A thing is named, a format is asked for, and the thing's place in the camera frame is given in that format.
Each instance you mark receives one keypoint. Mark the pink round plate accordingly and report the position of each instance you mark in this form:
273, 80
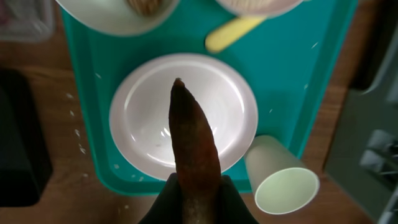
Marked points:
138, 116

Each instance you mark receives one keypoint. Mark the grey dishwasher rack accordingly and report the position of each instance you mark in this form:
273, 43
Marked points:
363, 155

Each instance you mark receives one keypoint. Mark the brown carrot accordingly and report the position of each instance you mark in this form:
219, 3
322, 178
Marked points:
196, 156

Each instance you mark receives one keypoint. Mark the yellow plastic spoon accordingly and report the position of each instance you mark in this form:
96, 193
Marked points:
227, 34

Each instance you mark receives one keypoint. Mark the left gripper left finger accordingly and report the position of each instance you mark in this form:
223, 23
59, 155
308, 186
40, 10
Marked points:
167, 208

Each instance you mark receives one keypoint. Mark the walnut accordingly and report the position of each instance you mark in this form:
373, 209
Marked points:
145, 7

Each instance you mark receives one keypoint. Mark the pink bowl with rice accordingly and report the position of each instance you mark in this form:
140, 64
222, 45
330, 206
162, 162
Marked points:
259, 7

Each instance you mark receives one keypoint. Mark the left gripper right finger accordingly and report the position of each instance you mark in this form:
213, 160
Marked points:
231, 207

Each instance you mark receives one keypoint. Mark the white bowl with walnut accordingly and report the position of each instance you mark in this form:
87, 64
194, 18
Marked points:
117, 18

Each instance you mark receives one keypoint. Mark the white paper cup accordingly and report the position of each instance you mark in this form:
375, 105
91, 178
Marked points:
280, 182

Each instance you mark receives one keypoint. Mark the black plastic tray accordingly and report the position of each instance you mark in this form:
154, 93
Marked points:
25, 162

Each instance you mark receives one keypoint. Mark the teal serving tray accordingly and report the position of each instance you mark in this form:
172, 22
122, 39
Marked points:
287, 61

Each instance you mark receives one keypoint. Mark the clear plastic bin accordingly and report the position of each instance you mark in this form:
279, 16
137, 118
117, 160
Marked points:
27, 20

